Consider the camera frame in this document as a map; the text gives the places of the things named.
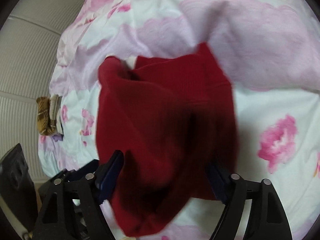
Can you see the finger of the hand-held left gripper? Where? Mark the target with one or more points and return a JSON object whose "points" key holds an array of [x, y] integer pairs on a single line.
{"points": [[80, 170]]}

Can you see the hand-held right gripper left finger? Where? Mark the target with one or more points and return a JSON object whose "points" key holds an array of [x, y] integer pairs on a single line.
{"points": [[111, 172]]}

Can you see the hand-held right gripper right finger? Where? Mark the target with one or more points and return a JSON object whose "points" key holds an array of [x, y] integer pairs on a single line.
{"points": [[217, 180]]}

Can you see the red cartoon print sweater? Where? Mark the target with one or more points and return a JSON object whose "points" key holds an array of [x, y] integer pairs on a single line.
{"points": [[162, 117]]}

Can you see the small purple cloth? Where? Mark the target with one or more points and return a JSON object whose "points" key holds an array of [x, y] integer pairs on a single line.
{"points": [[57, 137]]}

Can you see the brown plaid folded cloth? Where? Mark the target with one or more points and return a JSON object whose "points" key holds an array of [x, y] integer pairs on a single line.
{"points": [[43, 117]]}

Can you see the beige folded cloth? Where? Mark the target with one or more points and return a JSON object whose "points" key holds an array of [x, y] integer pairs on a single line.
{"points": [[55, 110]]}

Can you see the white louvered wardrobe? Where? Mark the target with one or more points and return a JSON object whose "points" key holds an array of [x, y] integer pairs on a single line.
{"points": [[25, 80]]}

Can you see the pink floral duvet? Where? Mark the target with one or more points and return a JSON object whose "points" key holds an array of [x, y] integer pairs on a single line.
{"points": [[262, 55]]}

